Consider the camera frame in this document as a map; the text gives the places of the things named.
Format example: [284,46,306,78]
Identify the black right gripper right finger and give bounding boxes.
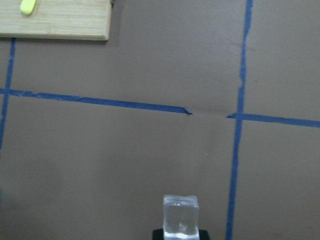
[199,229,211,240]

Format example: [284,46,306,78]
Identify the clear ice cube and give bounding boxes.
[162,195,200,240]

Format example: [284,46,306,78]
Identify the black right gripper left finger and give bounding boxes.
[152,228,164,240]

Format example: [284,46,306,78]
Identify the bamboo cutting board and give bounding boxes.
[0,0,112,41]

